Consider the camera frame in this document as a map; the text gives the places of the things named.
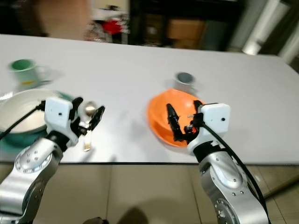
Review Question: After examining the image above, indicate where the white ceramic bowl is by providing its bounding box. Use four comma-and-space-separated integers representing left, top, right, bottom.
0, 88, 62, 134

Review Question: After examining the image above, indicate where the orange bowl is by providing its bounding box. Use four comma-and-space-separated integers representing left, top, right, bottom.
147, 88, 205, 148

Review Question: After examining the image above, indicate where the green ceramic mug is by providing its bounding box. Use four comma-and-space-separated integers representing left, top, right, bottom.
8, 58, 51, 90

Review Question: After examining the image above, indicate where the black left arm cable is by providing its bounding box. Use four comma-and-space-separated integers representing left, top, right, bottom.
0, 104, 48, 140

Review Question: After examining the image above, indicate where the teal plate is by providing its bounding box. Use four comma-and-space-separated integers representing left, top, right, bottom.
0, 92, 76, 153

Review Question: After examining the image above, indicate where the grey mug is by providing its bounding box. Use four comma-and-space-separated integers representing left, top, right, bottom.
172, 71, 198, 95

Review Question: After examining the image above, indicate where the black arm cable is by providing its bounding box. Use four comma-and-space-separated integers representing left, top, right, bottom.
0, 104, 48, 140
202, 122, 270, 213

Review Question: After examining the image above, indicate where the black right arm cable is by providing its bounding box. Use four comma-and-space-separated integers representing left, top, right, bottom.
202, 122, 270, 213

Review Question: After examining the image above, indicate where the white post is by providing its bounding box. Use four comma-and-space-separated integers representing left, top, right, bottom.
242, 0, 286, 56

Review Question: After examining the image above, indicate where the dark robot foot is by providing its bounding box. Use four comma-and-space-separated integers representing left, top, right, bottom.
83, 217, 109, 224

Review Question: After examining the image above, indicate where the red object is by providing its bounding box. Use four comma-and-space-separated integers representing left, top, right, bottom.
103, 19, 125, 36

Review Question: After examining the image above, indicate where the gold spoon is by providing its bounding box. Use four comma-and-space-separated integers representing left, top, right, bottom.
82, 100, 100, 153

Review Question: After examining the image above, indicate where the brown wooden furniture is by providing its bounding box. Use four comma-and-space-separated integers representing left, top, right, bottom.
36, 0, 93, 41

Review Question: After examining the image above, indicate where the brown cardboard box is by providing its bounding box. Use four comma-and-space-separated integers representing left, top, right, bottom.
167, 18, 207, 42

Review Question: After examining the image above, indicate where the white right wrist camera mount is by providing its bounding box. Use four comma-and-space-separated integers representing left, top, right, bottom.
187, 103, 231, 155

